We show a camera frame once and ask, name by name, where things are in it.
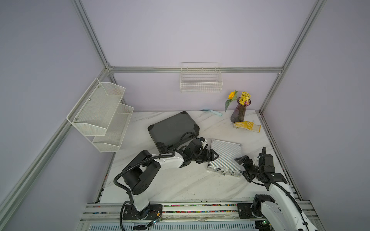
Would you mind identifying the white wire wall basket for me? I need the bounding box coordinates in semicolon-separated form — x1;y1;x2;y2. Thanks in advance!
180;62;223;93

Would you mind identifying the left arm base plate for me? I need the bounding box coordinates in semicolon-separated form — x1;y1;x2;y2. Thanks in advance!
122;204;163;220

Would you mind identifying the yellow sunflower with leaf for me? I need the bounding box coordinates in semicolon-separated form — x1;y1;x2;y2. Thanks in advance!
225;90;238;111

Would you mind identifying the yellow work glove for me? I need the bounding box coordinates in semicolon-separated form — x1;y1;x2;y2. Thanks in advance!
233;121;261;133

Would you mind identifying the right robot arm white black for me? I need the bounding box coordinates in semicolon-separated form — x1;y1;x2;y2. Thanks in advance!
235;153;318;231

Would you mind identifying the dark grey poker case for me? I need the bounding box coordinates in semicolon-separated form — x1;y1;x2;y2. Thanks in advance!
147;111;200;154

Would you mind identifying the purple glass vase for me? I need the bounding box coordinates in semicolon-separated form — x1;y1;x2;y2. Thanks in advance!
230;97;251;123

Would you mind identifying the white mesh two-tier shelf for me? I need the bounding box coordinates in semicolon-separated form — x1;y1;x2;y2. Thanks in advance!
66;79;134;153

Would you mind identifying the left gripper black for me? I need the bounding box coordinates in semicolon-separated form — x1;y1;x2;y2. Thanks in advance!
192;149;219;165

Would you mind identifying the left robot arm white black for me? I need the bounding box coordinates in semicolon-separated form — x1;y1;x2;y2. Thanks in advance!
113;137;219;212

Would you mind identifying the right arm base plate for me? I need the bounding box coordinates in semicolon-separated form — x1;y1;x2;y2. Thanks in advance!
237;203;261;219

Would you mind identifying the aluminium frame rail structure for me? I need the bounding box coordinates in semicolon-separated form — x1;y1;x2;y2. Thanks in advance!
1;1;326;229

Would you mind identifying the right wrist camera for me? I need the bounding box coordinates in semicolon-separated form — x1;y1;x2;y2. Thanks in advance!
258;147;275;173

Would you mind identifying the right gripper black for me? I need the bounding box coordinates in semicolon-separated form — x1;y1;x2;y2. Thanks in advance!
235;155;263;182

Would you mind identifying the silver aluminium poker case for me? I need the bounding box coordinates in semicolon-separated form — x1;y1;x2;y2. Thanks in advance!
207;139;242;178

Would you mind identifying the light blue plastic tool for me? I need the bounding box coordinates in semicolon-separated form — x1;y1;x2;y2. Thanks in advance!
201;109;223;116

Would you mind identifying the yellow flower bunch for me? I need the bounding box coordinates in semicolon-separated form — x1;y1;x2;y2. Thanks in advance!
239;91;251;106

